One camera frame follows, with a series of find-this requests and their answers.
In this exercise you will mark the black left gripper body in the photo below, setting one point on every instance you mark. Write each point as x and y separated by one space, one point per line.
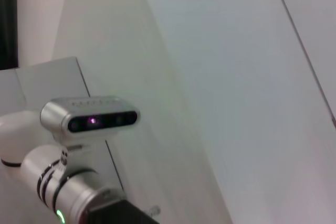
118 213

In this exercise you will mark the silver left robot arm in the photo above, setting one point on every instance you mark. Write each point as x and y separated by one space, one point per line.
34 171

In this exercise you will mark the dark window opening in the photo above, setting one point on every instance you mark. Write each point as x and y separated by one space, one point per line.
8 19

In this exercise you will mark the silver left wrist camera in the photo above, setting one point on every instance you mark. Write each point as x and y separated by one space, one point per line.
94 113

